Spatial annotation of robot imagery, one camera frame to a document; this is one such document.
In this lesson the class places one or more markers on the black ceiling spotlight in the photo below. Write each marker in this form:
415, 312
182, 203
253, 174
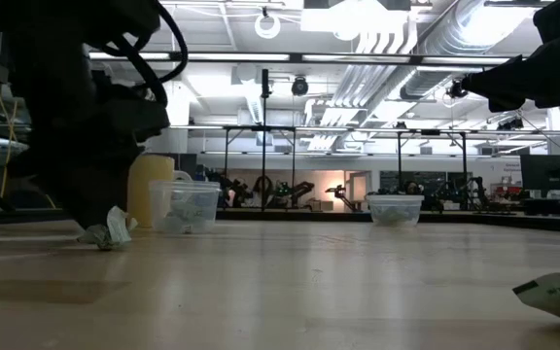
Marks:
456, 90
511, 124

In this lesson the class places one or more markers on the black hanging dome camera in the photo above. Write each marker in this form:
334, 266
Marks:
300, 87

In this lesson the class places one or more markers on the black background robot arm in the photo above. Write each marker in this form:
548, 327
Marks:
299, 189

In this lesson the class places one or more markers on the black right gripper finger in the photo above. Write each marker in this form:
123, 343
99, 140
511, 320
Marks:
501, 85
554, 103

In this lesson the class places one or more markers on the yellow cylindrical bin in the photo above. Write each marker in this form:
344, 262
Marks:
156, 175

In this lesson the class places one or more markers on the low clear plastic container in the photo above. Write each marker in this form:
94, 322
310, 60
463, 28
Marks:
395, 201

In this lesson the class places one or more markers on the black vertical pole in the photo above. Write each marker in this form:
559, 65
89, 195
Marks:
264, 146

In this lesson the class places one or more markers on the tall clear plastic container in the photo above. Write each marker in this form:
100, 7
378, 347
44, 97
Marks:
185, 194

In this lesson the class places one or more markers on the tiny packet scrap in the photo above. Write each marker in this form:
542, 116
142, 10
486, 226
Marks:
187, 229

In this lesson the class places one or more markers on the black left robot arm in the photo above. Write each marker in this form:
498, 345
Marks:
56, 44

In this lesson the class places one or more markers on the black computer monitor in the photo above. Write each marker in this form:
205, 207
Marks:
549, 172

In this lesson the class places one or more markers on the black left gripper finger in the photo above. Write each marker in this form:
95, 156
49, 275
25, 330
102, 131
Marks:
107, 201
78, 209

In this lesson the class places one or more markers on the black metal frame rack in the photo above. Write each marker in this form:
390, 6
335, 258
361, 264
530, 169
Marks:
241, 129
430, 131

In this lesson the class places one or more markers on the black table edge rail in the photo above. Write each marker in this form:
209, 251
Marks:
503, 221

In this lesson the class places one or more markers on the silver ventilation duct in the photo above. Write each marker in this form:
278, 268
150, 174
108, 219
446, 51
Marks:
455, 44

